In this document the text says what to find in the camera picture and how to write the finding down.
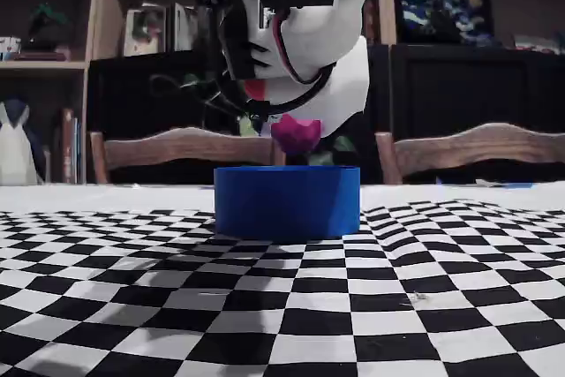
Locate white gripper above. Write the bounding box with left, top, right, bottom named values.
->
left=220, top=0, right=371, bottom=137

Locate pink faceted ball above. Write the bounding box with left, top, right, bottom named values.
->
left=271, top=114, right=323, bottom=156

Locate blue round box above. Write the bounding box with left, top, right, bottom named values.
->
left=214, top=164, right=362, bottom=239

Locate green leafy houseplant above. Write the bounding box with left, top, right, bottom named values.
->
left=149, top=72, right=358, bottom=166

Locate dark red book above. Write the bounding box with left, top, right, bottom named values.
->
left=365, top=0, right=376, bottom=42

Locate wooden chair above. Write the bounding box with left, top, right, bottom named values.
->
left=89, top=126, right=288, bottom=184
left=374, top=123, right=565, bottom=184

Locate white upright book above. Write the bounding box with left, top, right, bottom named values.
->
left=169, top=2, right=200, bottom=52

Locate black cabinet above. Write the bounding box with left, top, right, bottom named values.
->
left=87, top=43, right=565, bottom=184

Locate starry night picture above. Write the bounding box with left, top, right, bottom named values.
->
left=396, top=0, right=493, bottom=45

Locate black white checkerboard mat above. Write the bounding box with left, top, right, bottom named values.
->
left=0, top=200, right=565, bottom=377

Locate white tablecloth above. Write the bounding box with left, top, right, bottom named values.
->
left=0, top=182, right=565, bottom=377

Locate thin light book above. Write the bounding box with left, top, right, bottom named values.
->
left=72, top=116, right=84, bottom=184

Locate blue tape strip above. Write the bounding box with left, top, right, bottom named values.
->
left=436, top=177, right=535, bottom=188

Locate red spine book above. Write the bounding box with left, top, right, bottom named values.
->
left=60, top=107, right=75, bottom=184

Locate flat lying book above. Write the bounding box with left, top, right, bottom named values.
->
left=12, top=52, right=72, bottom=63

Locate dark green bonsai model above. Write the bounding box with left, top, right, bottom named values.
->
left=21, top=2, right=72, bottom=52

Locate white blue penguin figure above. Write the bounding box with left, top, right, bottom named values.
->
left=0, top=100, right=48, bottom=186

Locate white blue mug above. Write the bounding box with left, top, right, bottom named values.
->
left=0, top=35, right=22, bottom=63

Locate black cable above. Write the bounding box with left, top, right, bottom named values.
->
left=202, top=0, right=337, bottom=117

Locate red white servo wire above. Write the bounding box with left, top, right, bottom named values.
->
left=269, top=5, right=305, bottom=85

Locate photo frame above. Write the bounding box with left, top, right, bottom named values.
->
left=122, top=6, right=168, bottom=57

